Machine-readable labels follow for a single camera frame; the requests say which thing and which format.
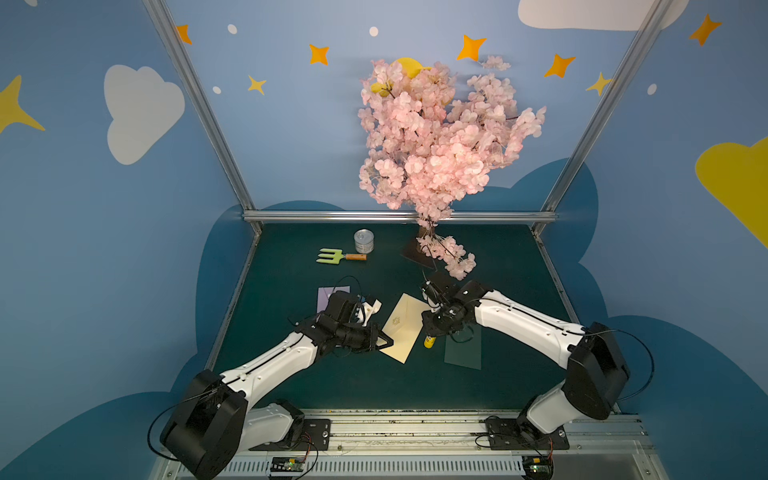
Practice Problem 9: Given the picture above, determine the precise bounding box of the cream yellow envelope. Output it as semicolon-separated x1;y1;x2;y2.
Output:
380;294;431;364

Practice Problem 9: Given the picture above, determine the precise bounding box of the dark green envelope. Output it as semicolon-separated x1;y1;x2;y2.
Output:
444;325;482;370

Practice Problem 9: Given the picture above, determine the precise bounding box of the purple envelope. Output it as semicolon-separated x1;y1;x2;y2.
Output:
316;285;350;312

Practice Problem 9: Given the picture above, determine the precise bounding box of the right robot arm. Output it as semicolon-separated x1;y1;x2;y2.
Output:
422;273;630;442

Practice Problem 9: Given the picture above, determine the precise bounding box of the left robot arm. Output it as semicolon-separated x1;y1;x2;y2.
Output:
159;291;394;479

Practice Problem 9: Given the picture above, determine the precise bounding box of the green toy garden fork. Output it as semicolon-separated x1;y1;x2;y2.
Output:
316;248;367;265

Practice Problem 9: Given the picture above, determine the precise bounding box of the silver tin can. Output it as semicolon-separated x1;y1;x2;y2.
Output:
353;229;375;254

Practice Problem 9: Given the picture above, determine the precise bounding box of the left controller board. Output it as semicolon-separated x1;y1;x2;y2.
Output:
268;456;308;479

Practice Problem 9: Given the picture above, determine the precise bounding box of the controller board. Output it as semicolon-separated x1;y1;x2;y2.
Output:
268;456;308;479
522;456;554;480

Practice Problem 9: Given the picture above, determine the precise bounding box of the right controller board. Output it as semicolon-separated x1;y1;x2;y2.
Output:
522;456;554;480

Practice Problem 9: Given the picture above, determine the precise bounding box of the pink cherry blossom tree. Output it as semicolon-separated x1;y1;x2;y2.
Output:
358;60;546;280

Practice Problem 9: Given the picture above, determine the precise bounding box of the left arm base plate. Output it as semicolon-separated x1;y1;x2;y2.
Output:
249;418;332;451

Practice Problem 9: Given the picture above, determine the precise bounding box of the aluminium mounting rail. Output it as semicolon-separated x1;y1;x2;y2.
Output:
146;409;670;480

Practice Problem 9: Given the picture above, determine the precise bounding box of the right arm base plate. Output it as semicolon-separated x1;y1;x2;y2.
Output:
484;415;570;452

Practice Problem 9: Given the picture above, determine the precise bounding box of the left aluminium frame post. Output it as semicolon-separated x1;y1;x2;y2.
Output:
143;0;255;214

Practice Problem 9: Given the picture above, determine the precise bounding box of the aluminium frame post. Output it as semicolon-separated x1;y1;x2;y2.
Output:
143;0;255;214
532;0;674;238

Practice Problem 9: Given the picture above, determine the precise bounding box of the right aluminium frame post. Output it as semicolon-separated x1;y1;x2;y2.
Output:
532;0;674;238

